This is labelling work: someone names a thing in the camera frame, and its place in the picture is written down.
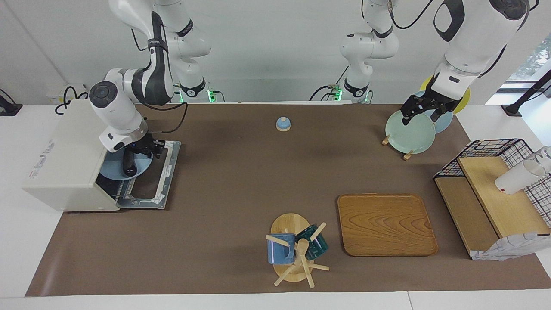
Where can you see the wooden mug tree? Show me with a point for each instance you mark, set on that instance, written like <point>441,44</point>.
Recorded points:
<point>286,224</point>

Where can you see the blue mug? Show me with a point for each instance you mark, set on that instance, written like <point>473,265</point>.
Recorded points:
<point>277,252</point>

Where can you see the clear glass cup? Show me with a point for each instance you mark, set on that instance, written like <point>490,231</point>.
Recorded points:
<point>544,153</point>

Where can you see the yellow plate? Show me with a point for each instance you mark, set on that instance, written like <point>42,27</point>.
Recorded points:
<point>462,101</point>

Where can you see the white toaster oven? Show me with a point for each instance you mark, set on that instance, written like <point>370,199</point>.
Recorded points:
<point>64,155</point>

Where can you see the white cup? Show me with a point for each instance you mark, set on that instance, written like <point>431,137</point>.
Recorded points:
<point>514,178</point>

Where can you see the window with black frame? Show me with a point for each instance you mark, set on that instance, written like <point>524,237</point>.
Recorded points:
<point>533,60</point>

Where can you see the light blue round plate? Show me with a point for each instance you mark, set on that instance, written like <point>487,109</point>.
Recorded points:
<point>112,168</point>

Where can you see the dark purple eggplant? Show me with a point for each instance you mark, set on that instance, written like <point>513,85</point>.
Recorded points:
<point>129,167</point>

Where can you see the wooden serving tray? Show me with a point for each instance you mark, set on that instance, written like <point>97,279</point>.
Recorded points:
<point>385,224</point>

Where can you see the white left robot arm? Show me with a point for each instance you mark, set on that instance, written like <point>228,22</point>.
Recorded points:
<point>473,43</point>

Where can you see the mint green plate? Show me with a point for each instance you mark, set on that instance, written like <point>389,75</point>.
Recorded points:
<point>409,134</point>

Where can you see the wooden step shelf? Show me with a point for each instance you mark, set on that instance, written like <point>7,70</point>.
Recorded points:
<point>508,211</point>

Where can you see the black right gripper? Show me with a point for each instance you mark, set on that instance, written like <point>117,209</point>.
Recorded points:
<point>142,146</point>

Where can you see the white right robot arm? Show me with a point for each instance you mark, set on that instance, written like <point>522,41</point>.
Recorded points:
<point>150,77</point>

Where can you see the brown table mat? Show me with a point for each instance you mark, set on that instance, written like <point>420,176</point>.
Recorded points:
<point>224,185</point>

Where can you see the small blue dome wooden base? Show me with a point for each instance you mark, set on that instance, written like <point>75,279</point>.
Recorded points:
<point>283,124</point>

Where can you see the dark green mug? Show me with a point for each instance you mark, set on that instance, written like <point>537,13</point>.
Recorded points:
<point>317,247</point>

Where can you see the pale blue racked plate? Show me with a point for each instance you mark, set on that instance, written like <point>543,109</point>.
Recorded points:
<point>445,122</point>

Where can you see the white checked cloth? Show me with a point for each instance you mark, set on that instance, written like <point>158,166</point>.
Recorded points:
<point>512,247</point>

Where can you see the black angled stand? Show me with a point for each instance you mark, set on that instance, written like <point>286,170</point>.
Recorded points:
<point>527,94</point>

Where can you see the wooden plate rack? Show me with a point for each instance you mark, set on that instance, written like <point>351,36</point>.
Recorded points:
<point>408,155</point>

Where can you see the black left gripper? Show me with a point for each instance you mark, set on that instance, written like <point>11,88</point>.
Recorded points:
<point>434,102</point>

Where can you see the black clamp mount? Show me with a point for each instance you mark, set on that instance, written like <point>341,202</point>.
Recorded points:
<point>8,107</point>

